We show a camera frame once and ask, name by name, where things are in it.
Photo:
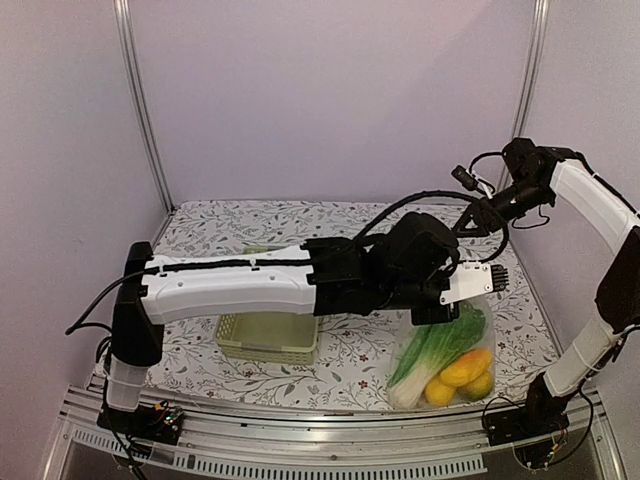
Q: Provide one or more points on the aluminium front rail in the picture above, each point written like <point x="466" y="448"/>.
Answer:
<point x="229" y="440"/>

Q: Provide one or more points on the yellow lemon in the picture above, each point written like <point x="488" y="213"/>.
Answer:
<point x="439" y="394"/>

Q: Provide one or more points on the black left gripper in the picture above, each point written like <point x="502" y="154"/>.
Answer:
<point x="438" y="318"/>

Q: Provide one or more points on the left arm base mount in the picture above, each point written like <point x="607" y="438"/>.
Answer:
<point x="161" y="423"/>

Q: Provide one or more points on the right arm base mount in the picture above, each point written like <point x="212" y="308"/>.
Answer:
<point x="541" y="414"/>

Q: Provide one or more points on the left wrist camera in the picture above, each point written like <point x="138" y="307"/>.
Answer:
<point x="473" y="279"/>

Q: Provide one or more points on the white green bok choy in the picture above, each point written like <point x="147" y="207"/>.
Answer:
<point x="431" y="349"/>

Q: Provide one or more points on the pale green plastic basket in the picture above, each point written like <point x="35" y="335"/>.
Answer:
<point x="282" y="338"/>

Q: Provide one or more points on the floral patterned table mat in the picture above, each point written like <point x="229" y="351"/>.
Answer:
<point x="354" y="356"/>

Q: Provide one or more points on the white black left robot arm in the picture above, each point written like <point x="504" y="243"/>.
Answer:
<point x="322" y="276"/>

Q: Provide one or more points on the right aluminium frame post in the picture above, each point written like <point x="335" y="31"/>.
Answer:
<point x="532" y="65"/>

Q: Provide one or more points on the left aluminium frame post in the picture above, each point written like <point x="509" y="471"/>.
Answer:
<point x="126" y="36"/>

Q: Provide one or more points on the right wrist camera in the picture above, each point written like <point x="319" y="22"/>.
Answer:
<point x="473" y="182"/>

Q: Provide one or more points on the clear zip top bag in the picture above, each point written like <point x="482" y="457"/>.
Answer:
<point x="405" y="334"/>

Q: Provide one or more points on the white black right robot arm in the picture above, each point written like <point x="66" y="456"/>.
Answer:
<point x="541" y="175"/>

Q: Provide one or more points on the aluminium frame post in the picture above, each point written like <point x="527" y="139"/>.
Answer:
<point x="126" y="36"/>
<point x="532" y="65"/>

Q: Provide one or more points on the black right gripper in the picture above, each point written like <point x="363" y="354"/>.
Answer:
<point x="485" y="213"/>

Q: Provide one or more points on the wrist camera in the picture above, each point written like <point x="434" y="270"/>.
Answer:
<point x="473" y="279"/>
<point x="473" y="182"/>

